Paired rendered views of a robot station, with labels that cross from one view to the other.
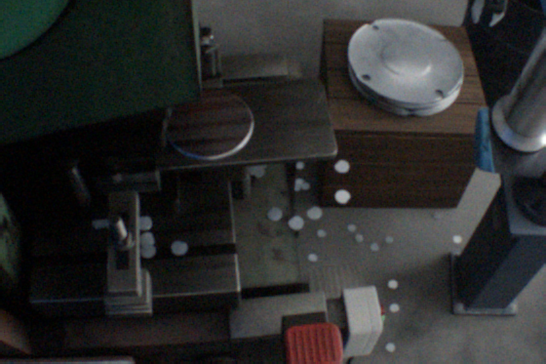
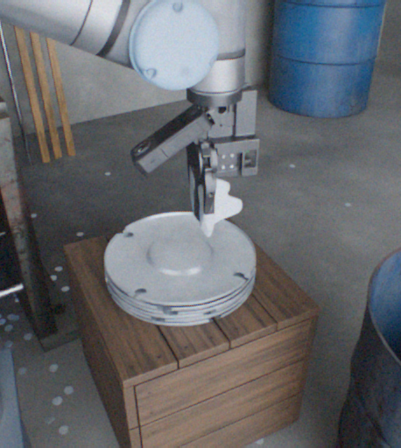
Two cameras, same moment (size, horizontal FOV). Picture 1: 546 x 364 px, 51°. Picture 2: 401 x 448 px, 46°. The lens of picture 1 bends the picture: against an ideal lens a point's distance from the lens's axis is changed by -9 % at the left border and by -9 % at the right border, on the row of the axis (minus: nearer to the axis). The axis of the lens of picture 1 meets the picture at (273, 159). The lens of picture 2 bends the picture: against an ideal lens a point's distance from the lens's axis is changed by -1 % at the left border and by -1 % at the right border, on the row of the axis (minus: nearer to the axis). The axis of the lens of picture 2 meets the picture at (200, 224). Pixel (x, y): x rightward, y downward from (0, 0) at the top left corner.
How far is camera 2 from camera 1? 1.38 m
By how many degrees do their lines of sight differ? 49
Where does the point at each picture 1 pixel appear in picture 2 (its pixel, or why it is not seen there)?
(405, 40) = (211, 246)
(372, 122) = (85, 269)
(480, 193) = not seen: outside the picture
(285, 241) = not seen: outside the picture
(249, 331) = not seen: outside the picture
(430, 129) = (97, 314)
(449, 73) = (183, 293)
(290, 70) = not seen: outside the picture
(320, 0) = (356, 269)
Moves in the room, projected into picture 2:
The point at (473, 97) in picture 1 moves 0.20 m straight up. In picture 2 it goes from (182, 344) to (179, 247)
